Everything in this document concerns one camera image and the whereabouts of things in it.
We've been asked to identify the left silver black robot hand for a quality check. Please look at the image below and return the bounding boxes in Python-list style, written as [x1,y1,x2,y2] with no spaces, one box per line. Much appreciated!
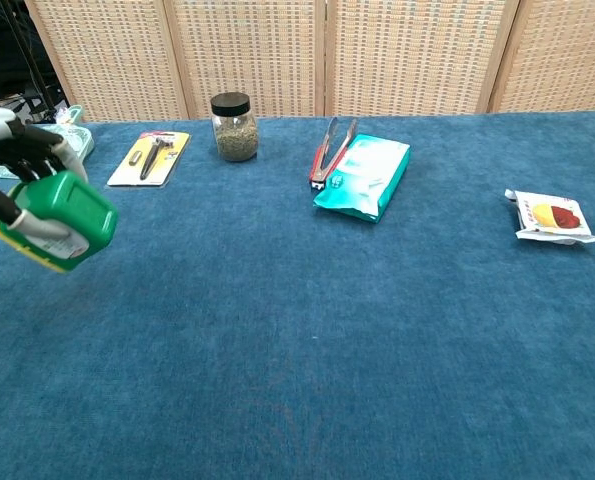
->
[0,107,89,239]

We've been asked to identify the green box with yellow lid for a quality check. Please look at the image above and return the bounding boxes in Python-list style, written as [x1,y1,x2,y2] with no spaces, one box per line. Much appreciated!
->
[0,170,120,274]

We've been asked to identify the tool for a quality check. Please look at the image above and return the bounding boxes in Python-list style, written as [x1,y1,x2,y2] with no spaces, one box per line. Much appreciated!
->
[106,130,192,189]

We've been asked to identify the teal wet wipe pack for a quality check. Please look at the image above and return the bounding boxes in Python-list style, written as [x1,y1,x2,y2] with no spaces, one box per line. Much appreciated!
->
[313,133,412,224]

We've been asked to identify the mint green dustpan in bag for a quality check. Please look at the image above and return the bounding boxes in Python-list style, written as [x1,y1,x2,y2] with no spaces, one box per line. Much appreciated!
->
[0,104,96,180]

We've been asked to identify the black tripod stand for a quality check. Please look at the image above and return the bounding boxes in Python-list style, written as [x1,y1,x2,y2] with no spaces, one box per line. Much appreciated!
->
[4,0,61,125]

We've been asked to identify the glass jar with black lid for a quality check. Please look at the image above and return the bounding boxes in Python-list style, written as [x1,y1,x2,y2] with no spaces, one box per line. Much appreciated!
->
[210,91,260,163]

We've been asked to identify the woven wooden folding screen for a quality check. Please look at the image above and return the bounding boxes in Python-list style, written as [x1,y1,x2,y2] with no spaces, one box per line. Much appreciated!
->
[24,0,595,123]

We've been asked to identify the blue felt table mat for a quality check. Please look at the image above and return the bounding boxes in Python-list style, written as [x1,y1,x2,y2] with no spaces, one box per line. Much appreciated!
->
[0,110,595,480]

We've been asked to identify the white snack packet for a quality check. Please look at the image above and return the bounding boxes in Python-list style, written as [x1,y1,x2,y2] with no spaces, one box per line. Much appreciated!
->
[504,188,595,246]

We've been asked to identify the red handled metal tongs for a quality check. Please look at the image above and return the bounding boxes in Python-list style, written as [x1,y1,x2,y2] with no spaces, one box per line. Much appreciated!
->
[308,116,358,190]

